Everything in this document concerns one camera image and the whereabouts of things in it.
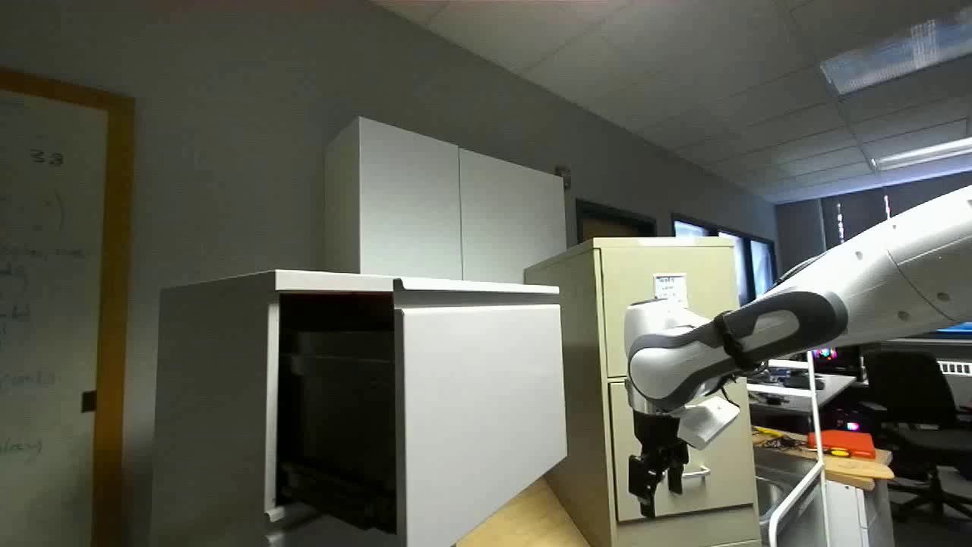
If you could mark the white wall cabinet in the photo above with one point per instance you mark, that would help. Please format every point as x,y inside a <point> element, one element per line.
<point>445,200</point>

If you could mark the wood framed whiteboard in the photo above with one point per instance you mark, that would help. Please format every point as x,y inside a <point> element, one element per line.
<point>51,305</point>

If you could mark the beige drawer with note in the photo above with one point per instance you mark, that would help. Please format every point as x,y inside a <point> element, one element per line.
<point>669,261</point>

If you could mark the beige drawer with label holder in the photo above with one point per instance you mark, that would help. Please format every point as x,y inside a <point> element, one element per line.
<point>731,475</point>

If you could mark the wooden workbench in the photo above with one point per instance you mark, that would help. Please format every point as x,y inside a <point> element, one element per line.
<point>850,468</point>

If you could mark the narrow ceiling light strip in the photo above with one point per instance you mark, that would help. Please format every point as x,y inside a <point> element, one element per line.
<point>920,153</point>

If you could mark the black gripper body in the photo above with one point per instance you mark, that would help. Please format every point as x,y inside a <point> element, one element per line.
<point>658,432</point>

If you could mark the black office chair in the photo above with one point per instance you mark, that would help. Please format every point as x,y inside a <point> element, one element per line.
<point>915,406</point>

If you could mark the grey cabinet drawer without slot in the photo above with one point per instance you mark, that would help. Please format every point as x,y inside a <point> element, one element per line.
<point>475,406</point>

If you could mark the large ceiling light panel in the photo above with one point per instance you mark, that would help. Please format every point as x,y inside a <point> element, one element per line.
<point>896,51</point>

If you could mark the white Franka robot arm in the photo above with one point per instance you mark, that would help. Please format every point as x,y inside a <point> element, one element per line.
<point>891,275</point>

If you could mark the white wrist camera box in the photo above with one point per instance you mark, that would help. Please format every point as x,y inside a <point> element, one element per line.
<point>712,419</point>

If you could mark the white metal stand pole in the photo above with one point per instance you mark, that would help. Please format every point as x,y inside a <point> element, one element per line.
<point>815,406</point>

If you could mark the small grey file cabinet body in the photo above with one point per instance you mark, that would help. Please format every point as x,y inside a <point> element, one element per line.
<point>215,406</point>

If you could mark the white handwritten note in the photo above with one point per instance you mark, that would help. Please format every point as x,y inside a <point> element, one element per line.
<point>669,285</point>

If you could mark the orange tool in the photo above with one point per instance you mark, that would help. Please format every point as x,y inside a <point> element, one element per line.
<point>843,445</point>

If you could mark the beige metal file cabinet body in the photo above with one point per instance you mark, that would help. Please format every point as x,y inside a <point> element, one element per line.
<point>579,383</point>

